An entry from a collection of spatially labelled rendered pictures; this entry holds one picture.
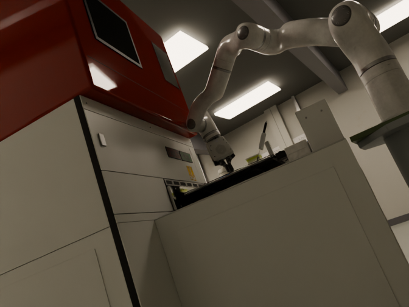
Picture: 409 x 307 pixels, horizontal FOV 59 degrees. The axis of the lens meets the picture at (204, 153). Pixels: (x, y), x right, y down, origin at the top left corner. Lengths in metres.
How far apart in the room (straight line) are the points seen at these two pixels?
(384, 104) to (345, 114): 6.60
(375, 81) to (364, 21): 0.19
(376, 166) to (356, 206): 6.65
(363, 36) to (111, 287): 1.05
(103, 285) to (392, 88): 1.01
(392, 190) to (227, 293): 6.70
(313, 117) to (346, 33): 0.31
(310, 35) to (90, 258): 1.04
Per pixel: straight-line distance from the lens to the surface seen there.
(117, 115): 1.28
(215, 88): 1.64
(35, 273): 1.22
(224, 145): 1.66
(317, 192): 1.04
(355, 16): 1.28
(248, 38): 1.48
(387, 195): 7.68
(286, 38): 1.46
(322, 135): 1.12
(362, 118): 7.78
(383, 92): 1.26
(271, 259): 1.07
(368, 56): 1.29
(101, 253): 1.05
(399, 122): 1.13
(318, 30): 1.43
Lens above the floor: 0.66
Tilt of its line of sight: 15 degrees up
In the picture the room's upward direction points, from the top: 21 degrees counter-clockwise
